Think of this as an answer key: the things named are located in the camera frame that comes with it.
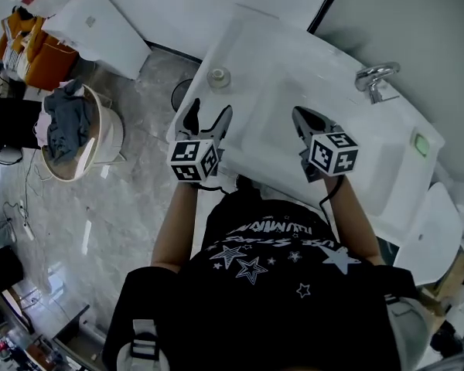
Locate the black mesh waste bin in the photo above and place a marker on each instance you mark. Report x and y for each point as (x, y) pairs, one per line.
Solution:
(181, 95)

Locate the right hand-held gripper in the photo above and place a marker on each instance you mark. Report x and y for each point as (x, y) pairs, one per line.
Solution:
(334, 155)

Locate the grey pile of clothes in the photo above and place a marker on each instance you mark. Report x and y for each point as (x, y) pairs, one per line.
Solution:
(67, 122)

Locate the chrome faucet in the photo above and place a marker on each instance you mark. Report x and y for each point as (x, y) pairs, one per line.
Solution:
(375, 77)

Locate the wooden bathtub pallet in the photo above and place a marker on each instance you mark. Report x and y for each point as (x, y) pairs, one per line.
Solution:
(452, 280)

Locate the person's black trouser leg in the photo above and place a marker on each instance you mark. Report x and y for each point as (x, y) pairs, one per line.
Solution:
(248, 186)

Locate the white tall cabinet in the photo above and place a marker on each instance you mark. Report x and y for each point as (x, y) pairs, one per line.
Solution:
(100, 33)

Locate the white ceramic sink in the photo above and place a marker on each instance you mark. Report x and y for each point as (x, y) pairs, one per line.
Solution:
(255, 52)

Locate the black star print shirt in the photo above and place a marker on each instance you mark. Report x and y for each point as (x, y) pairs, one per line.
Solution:
(263, 307)

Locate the orange sofa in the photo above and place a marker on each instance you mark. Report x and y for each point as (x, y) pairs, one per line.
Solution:
(42, 58)

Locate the green soap bar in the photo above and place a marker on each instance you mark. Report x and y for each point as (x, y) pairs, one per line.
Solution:
(421, 144)

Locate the person's right forearm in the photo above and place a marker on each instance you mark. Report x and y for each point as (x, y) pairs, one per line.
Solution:
(355, 222)

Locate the white laundry basket with clothes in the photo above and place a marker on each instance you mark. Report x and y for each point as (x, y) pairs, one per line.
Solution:
(100, 137)

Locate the person's left forearm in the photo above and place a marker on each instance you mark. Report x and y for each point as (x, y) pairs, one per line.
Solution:
(174, 226)

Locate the clear glass jar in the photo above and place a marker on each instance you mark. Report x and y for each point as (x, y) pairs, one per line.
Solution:
(219, 79)

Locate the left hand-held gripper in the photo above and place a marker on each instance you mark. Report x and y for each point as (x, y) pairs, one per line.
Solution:
(193, 158)

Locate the white power strip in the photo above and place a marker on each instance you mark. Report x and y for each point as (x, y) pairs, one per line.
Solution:
(28, 231)

